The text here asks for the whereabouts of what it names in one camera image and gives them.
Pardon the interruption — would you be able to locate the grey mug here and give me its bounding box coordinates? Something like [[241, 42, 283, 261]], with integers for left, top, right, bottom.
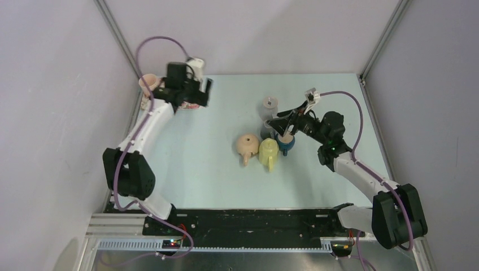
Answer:
[[258, 96, 278, 121], [260, 120, 276, 140]]

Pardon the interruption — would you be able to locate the grey mug near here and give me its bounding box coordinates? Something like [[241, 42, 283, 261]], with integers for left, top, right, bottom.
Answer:
[[260, 120, 276, 140]]

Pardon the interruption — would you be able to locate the grey cable duct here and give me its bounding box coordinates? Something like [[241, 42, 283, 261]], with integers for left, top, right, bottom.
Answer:
[[97, 239, 332, 253]]

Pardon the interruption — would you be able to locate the grey mug far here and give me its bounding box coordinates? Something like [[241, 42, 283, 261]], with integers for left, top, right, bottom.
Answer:
[[258, 96, 278, 121]]

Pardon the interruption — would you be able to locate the pink ceramic mug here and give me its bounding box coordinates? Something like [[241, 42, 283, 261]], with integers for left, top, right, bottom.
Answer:
[[138, 73, 161, 99]]

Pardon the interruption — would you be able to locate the beige ceramic mug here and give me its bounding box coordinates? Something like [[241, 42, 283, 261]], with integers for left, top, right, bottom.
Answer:
[[236, 133, 260, 166]]

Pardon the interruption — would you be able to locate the yellow ceramic mug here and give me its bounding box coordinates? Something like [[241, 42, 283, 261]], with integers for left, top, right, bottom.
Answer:
[[259, 138, 279, 172]]

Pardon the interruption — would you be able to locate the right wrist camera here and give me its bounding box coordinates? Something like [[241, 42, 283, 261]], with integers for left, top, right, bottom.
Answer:
[[304, 88, 321, 113]]

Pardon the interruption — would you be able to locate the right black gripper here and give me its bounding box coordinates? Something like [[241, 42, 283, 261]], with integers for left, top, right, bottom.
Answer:
[[266, 100, 328, 145]]

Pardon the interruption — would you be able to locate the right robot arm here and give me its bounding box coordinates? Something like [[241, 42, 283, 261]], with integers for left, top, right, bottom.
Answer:
[[267, 108, 428, 249]]

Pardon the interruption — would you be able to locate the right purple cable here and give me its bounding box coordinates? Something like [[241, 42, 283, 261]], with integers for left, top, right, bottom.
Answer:
[[318, 90, 415, 252]]

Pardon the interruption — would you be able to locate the floral placemat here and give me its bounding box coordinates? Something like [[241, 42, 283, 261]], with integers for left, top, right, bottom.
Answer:
[[140, 79, 200, 110]]

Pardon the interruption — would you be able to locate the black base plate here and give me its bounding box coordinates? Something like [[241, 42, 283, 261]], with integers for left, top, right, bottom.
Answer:
[[142, 207, 358, 247]]

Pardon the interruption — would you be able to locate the blue ceramic mug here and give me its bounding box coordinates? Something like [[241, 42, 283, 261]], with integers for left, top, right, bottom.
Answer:
[[275, 134, 295, 156]]

